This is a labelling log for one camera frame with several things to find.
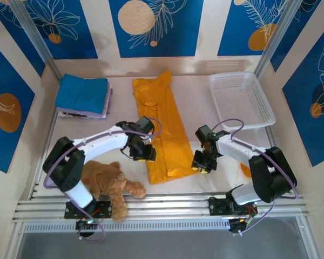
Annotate orange t-shirt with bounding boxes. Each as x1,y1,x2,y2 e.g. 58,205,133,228
131,69,199,185

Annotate white plastic perforated basket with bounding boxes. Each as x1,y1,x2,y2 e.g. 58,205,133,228
208,71,276,131

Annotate brown teddy bear plush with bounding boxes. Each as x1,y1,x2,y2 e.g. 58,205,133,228
80,160,147,223

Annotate white cup with orange lid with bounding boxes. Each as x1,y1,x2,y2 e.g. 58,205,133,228
240,161,252,179

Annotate black right controller box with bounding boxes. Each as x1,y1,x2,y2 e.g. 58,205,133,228
228,217,256,233

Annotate black controller box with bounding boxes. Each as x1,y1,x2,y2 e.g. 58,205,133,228
75,219,99,230
228,217,256,233

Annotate white patterned folded t-shirt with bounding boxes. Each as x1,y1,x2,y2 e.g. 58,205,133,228
58,112,89,119

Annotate blue folded t-shirt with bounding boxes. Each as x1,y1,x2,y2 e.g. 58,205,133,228
55,73,110,114

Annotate black left controller box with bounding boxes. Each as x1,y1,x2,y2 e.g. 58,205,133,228
75,219,99,230

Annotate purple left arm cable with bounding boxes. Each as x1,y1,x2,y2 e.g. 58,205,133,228
44,117,164,241

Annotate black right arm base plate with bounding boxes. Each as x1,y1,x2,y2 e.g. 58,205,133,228
208,196,257,216

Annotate aluminium front rail frame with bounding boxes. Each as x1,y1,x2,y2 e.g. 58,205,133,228
12,192,311,224

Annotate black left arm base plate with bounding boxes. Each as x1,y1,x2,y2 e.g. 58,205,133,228
64,199,112,220

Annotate slotted grey cable duct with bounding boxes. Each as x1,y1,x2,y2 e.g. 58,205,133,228
23,219,232,233

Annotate aluminium corner post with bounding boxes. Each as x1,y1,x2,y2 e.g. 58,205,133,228
8,0,62,79
252,0,301,80

